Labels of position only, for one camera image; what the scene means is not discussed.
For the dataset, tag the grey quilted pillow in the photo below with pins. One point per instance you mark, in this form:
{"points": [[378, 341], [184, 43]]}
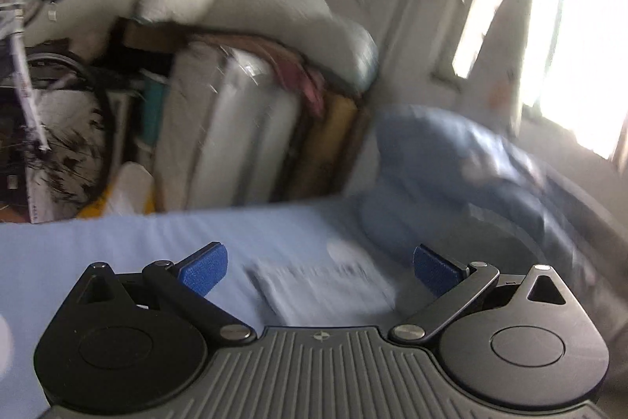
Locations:
{"points": [[304, 16]]}

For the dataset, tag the grey garment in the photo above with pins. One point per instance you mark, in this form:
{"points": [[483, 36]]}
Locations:
{"points": [[324, 291]]}

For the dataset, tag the teal storage box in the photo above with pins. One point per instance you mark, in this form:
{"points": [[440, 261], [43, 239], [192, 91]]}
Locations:
{"points": [[154, 114]]}

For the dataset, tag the white frame bicycle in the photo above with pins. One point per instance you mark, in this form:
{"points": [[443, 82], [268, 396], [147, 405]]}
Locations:
{"points": [[29, 80]]}

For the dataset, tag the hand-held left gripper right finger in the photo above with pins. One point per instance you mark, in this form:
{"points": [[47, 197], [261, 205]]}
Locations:
{"points": [[435, 269]]}

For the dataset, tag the bright window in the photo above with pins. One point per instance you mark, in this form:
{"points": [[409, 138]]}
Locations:
{"points": [[574, 36]]}

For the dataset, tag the brown cardboard box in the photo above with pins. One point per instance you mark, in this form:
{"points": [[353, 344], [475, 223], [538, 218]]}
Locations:
{"points": [[333, 144]]}

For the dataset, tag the clear storage bag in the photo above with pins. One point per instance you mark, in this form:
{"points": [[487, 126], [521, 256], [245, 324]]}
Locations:
{"points": [[189, 129]]}

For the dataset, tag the yellow bag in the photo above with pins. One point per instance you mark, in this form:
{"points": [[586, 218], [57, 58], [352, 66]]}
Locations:
{"points": [[98, 205]]}

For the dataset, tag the white plastic bag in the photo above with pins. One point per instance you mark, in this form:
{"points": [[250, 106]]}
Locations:
{"points": [[130, 188]]}

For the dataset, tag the blue grey printed duvet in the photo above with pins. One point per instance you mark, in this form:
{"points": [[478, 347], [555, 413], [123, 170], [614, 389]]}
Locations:
{"points": [[441, 163]]}

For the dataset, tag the wrapped bedding stack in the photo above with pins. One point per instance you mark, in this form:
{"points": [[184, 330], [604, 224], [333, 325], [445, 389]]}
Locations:
{"points": [[255, 129]]}

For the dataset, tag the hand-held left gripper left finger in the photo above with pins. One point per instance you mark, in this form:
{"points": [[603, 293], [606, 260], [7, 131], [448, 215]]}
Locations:
{"points": [[203, 269]]}

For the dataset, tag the pink cloth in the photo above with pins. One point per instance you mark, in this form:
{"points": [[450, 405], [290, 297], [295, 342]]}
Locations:
{"points": [[299, 78]]}

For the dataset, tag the blue printed bed sheet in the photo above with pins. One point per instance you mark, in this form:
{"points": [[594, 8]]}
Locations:
{"points": [[122, 237]]}

